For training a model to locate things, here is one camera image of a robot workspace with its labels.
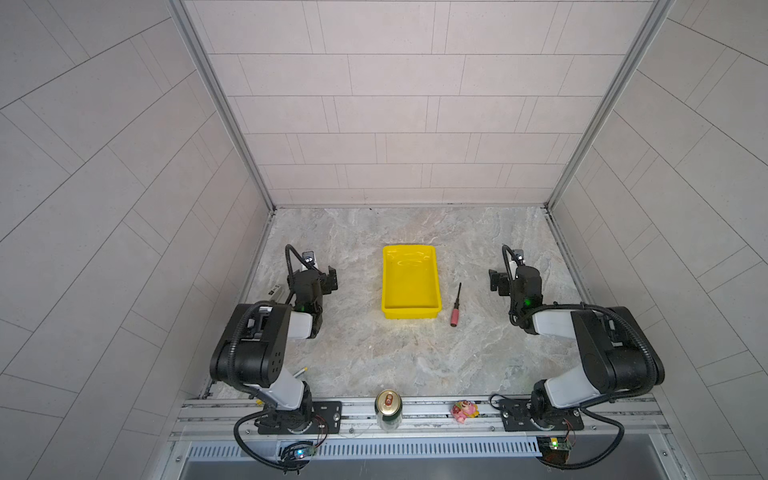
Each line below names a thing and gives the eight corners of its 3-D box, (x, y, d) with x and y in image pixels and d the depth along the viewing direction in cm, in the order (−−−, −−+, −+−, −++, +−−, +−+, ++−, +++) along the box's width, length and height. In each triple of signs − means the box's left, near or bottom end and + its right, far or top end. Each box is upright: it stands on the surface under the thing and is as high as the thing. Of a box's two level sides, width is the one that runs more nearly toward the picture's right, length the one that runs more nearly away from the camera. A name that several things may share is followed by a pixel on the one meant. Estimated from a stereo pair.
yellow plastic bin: (381, 319, 90) (380, 310, 84) (383, 254, 105) (383, 243, 100) (439, 319, 90) (442, 310, 84) (434, 255, 105) (435, 243, 100)
